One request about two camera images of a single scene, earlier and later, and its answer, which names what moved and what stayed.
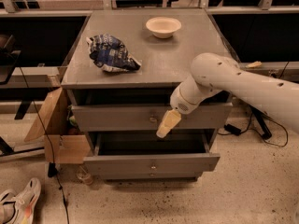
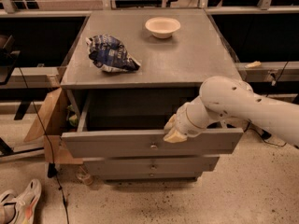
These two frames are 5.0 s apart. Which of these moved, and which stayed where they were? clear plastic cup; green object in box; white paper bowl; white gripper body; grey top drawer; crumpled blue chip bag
Moved: white gripper body; grey top drawer
Stayed: clear plastic cup; crumpled blue chip bag; green object in box; white paper bowl
